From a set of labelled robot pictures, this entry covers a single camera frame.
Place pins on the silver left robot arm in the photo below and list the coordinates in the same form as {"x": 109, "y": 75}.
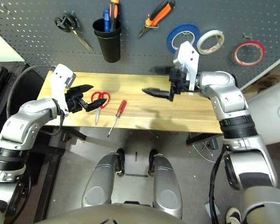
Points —
{"x": 25, "y": 121}

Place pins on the black power adapter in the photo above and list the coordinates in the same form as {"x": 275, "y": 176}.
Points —
{"x": 212, "y": 143}

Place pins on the small grey floor box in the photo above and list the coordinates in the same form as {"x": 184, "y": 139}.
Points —
{"x": 207, "y": 208}

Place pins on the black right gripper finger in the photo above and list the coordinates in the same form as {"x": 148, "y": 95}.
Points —
{"x": 163, "y": 70}
{"x": 158, "y": 93}

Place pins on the blue tape roll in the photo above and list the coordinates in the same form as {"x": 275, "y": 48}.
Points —
{"x": 170, "y": 39}

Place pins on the red tape roll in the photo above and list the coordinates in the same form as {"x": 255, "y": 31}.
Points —
{"x": 235, "y": 57}

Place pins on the black metal table leg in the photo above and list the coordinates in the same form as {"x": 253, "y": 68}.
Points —
{"x": 74, "y": 134}
{"x": 200, "y": 138}

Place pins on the black white sneaker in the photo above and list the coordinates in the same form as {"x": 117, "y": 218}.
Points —
{"x": 233, "y": 215}

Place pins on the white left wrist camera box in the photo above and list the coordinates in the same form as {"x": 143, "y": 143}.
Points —
{"x": 58, "y": 81}

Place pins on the silver right robot leg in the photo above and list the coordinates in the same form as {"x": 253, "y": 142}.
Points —
{"x": 165, "y": 186}

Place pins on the black floor tape strip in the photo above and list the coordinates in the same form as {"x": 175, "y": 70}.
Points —
{"x": 136, "y": 174}

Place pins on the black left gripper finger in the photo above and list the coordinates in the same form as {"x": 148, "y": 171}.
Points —
{"x": 95, "y": 104}
{"x": 84, "y": 88}

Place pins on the orange black needle-nose pliers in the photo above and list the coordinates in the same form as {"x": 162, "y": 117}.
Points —
{"x": 158, "y": 14}

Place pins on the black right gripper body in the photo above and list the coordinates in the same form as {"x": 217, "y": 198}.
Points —
{"x": 178, "y": 80}

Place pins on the white tape roll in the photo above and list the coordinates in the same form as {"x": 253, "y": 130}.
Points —
{"x": 200, "y": 45}

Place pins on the small metal pegboard hook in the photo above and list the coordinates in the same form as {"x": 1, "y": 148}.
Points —
{"x": 247, "y": 37}

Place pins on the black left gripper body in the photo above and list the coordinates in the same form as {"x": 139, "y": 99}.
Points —
{"x": 72, "y": 102}

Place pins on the silver robot leg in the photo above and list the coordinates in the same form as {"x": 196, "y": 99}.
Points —
{"x": 98, "y": 184}
{"x": 165, "y": 186}

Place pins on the dark grey pegboard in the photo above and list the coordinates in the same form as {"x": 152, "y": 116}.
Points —
{"x": 25, "y": 35}

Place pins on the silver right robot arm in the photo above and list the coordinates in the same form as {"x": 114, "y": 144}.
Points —
{"x": 228, "y": 100}

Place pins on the black plastic cup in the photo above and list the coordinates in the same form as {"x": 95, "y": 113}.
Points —
{"x": 110, "y": 51}

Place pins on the grey robot torso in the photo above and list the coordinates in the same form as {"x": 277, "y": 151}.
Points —
{"x": 107, "y": 215}

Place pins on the white grey machine shell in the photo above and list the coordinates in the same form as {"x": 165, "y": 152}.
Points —
{"x": 266, "y": 121}

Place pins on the silver left robot leg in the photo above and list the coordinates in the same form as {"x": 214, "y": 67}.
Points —
{"x": 98, "y": 184}

